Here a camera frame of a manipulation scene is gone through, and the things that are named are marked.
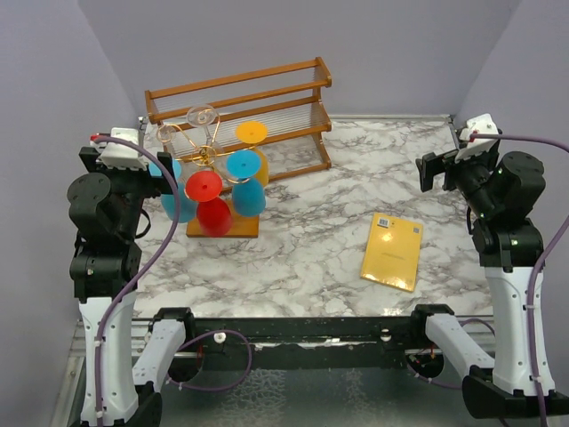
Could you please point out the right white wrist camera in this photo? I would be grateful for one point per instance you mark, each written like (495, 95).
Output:
(476, 137)

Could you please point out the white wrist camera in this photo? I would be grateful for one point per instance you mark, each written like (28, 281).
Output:
(476, 137)
(118, 156)

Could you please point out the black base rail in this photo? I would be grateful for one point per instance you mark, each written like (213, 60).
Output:
(233, 344)

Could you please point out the blue goblet front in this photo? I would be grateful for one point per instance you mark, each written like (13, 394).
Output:
(247, 193)

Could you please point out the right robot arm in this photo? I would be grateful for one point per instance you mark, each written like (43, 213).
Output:
(514, 382)

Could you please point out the gold wire wine glass rack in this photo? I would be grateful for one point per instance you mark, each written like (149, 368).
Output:
(222, 191)

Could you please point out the clear wine glass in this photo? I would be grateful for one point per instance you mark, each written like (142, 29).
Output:
(207, 118)
(166, 133)

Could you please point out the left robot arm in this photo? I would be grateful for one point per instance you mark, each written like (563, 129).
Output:
(106, 204)

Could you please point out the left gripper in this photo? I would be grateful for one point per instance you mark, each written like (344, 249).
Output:
(156, 185)

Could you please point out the blue goblet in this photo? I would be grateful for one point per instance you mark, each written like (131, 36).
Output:
(187, 205)
(247, 193)

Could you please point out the red goblet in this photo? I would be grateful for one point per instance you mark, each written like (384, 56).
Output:
(213, 214)

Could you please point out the yellow padded envelope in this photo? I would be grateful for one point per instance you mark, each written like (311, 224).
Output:
(392, 252)

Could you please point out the wooden two-tier shelf rack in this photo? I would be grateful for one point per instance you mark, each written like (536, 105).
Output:
(286, 99)

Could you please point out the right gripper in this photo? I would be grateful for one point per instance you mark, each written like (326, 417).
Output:
(432, 164)

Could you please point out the yellow goblet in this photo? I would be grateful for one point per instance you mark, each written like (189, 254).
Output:
(253, 133)

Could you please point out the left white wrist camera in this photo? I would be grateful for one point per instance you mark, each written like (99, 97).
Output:
(118, 156)

